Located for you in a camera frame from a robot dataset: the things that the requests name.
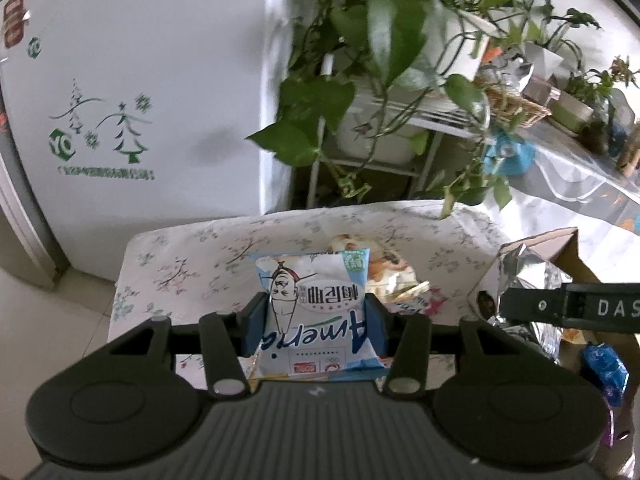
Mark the white metal plant stand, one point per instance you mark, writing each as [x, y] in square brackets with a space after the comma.
[425, 112]

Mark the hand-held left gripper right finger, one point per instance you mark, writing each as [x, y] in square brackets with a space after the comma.
[376, 325]

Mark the potted plant in white pot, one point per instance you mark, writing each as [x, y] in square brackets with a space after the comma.
[542, 60]

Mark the green pothos plant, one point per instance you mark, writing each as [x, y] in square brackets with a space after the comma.
[390, 25]

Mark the white pink snack packet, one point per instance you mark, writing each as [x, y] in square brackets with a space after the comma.
[425, 304]

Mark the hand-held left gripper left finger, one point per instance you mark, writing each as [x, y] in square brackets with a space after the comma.
[256, 325]

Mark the white rectangular planter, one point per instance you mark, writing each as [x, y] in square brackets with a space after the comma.
[370, 130]

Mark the blue foil snack packet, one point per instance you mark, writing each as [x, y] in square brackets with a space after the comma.
[602, 370]

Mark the food picture snack packet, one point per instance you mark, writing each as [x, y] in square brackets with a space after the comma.
[395, 270]

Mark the white blue snack packet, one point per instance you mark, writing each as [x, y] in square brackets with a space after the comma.
[320, 330]

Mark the cardboard box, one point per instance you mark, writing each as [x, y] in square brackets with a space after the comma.
[575, 255]

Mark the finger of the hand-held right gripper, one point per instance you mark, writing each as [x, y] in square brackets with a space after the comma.
[530, 304]

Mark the large white plant pot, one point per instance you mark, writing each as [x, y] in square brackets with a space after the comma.
[460, 45]

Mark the purple snack packet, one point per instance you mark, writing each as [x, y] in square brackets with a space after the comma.
[611, 425]

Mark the clear plastic bag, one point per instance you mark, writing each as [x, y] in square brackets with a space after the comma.
[510, 67]

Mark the potted plant in green bowl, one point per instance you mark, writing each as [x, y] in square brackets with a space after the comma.
[570, 110]

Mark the silver foil snack packet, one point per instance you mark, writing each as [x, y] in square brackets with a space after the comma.
[520, 270]

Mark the dark brown object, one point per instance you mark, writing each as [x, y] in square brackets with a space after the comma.
[595, 140]

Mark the table with marble-pattern cover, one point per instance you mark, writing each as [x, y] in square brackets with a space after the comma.
[560, 195]

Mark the blue tape roll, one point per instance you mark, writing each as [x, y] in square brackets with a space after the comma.
[507, 155]

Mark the wicker basket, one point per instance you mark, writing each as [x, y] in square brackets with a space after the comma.
[515, 105]

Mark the white freezer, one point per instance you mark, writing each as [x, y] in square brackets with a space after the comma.
[150, 60]

